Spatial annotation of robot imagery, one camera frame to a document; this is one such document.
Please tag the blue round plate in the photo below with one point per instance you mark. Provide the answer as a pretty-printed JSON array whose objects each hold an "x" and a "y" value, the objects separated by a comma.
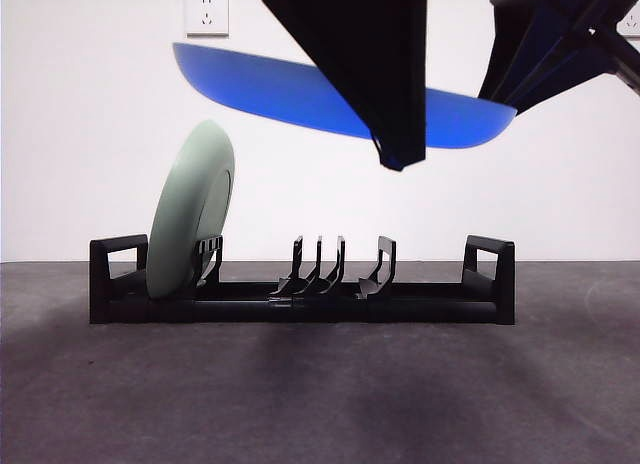
[{"x": 260, "y": 89}]

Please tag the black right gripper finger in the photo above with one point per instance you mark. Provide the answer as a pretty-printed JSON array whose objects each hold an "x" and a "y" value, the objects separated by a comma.
[
  {"x": 560, "y": 59},
  {"x": 507, "y": 39}
]

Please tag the black plate rack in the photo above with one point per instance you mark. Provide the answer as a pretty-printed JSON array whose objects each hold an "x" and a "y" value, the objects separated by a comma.
[{"x": 425, "y": 311}]

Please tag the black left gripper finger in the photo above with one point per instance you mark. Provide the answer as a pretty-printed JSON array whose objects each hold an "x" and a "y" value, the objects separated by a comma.
[
  {"x": 370, "y": 44},
  {"x": 387, "y": 154}
]

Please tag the pale green round plate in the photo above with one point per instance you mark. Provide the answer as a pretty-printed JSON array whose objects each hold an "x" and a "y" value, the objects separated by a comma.
[{"x": 185, "y": 209}]

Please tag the white wall socket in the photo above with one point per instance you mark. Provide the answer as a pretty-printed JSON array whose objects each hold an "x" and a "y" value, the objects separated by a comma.
[
  {"x": 207, "y": 28},
  {"x": 632, "y": 26}
]

